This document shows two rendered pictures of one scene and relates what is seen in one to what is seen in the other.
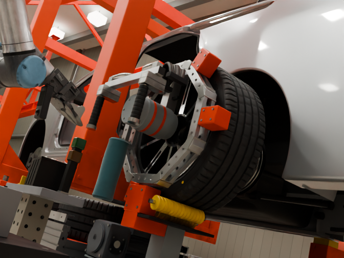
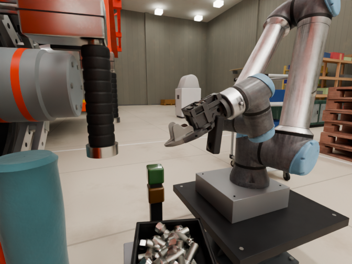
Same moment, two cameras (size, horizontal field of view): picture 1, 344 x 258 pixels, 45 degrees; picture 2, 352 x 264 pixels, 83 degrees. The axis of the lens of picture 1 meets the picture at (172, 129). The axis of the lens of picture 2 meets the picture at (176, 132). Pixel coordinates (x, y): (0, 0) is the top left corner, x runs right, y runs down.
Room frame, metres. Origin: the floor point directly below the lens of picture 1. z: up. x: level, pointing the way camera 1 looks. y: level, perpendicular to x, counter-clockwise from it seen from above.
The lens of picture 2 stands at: (1.96, 0.53, 0.83)
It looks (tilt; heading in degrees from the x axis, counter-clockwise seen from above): 11 degrees down; 200
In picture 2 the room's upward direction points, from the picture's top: straight up
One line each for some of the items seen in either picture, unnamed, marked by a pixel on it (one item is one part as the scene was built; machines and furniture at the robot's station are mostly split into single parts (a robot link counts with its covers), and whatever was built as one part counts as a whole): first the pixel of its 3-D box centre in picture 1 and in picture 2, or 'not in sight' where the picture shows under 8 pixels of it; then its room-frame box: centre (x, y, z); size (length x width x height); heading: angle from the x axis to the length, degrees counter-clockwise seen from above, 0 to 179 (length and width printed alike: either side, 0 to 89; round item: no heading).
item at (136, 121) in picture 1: (138, 103); (111, 96); (1.46, 0.14, 0.83); 0.04 x 0.04 x 0.16
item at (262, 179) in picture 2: not in sight; (249, 171); (0.95, 0.56, 0.45); 0.19 x 0.19 x 0.10
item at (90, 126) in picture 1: (96, 111); (99, 99); (1.74, 0.33, 0.83); 0.04 x 0.04 x 0.16
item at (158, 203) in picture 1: (178, 210); not in sight; (1.69, -0.11, 0.51); 0.29 x 0.06 x 0.06; 125
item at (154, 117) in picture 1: (149, 117); (19, 86); (1.69, 0.10, 0.85); 0.21 x 0.14 x 0.14; 125
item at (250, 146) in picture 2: not in sight; (252, 144); (0.95, 0.57, 0.59); 0.17 x 0.15 x 0.18; 55
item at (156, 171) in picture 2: (78, 144); (154, 173); (1.54, 0.32, 0.64); 0.04 x 0.04 x 0.04; 35
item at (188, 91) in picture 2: not in sight; (187, 96); (-4.98, -1.49, 0.74); 0.76 x 0.70 x 1.49; 132
